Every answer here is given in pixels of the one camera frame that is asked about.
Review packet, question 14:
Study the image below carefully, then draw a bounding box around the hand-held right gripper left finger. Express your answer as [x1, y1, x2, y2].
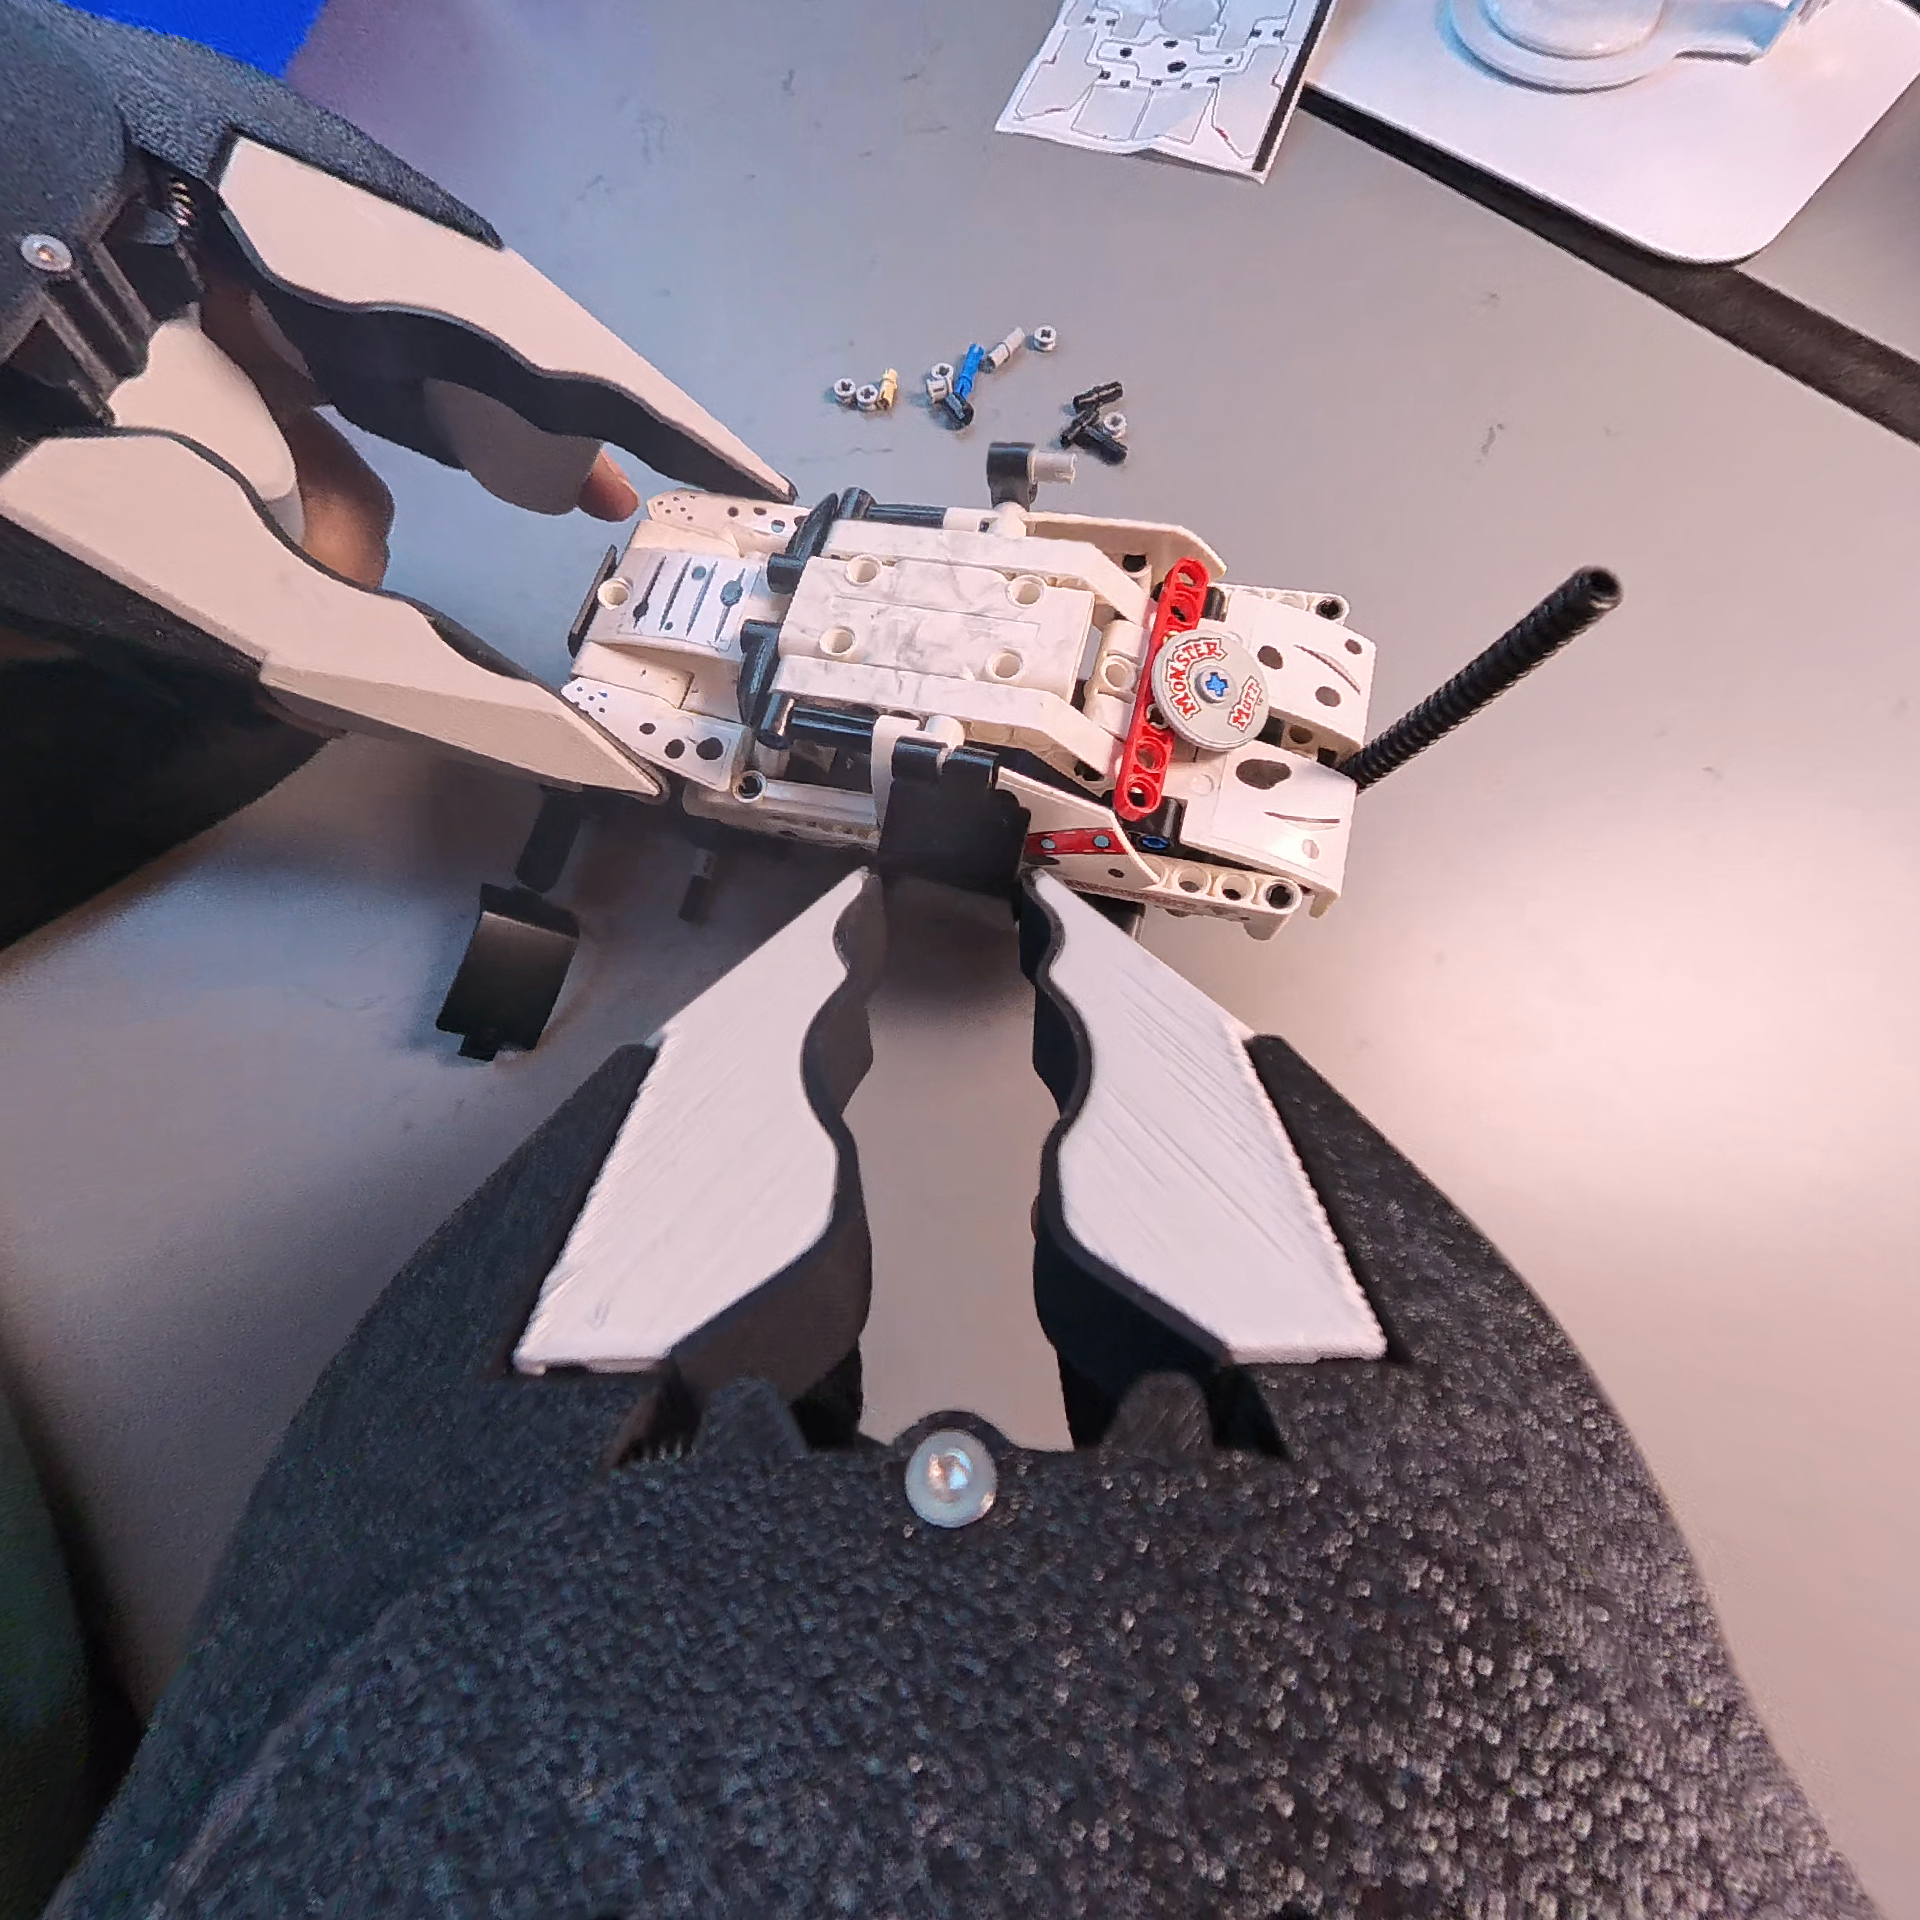
[511, 873, 884, 1382]

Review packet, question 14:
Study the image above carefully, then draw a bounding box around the cluster of small toy pins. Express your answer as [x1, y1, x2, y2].
[831, 314, 1136, 458]

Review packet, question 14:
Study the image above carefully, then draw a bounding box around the black toy fender piece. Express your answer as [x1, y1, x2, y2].
[868, 735, 1030, 893]
[437, 881, 590, 1060]

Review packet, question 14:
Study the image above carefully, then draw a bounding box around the person's left hand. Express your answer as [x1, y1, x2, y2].
[279, 385, 644, 593]

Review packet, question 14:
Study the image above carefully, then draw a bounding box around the white booklet stand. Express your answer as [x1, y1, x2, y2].
[1304, 0, 1920, 270]

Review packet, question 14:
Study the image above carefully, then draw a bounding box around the white toy brick truck model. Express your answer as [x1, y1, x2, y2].
[556, 481, 1625, 941]

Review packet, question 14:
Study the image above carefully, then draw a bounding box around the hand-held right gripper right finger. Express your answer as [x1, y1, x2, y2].
[1026, 873, 1393, 1375]

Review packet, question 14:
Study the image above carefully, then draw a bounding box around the white sticker sheet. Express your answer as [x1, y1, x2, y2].
[997, 0, 1326, 178]

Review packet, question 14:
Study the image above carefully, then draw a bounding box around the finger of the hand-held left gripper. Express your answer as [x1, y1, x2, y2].
[210, 134, 801, 511]
[0, 430, 666, 811]

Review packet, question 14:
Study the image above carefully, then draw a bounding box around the blue plastic bag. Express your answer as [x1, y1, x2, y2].
[61, 0, 320, 81]

